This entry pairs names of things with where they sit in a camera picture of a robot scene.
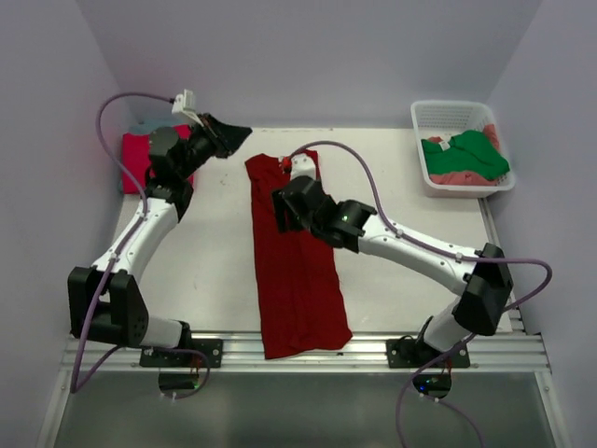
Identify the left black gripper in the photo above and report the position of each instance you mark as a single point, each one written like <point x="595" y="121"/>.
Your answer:
<point x="225" y="139"/>

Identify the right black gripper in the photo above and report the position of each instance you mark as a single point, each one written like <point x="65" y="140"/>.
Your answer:
<point x="281" y="208"/>

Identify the dark red t shirt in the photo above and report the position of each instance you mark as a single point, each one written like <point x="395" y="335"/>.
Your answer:
<point x="298" y="289"/>

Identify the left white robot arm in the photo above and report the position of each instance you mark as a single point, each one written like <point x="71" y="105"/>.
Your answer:
<point x="105" y="301"/>

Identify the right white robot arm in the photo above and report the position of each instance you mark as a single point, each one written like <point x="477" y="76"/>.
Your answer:
<point x="479" y="279"/>

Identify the folded pink t shirt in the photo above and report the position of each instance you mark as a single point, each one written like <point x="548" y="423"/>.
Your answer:
<point x="134" y="156"/>

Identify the salmon pink t shirt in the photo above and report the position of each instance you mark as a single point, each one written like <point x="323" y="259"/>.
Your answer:
<point x="470" y="180"/>

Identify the white plastic basket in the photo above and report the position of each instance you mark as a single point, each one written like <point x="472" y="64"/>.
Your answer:
<point x="446" y="119"/>

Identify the green t shirt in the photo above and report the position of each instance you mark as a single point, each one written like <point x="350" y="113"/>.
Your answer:
<point x="470" y="152"/>

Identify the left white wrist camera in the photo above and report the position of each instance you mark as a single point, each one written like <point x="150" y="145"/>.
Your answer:
<point x="184" y="107"/>

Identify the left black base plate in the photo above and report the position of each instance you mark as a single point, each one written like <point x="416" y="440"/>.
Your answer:
<point x="193" y="353"/>

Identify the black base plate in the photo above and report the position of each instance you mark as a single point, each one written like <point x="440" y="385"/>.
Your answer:
<point x="193" y="353"/>
<point x="406" y="352"/>

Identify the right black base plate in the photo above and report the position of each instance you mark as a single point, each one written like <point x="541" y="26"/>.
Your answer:
<point x="406" y="352"/>

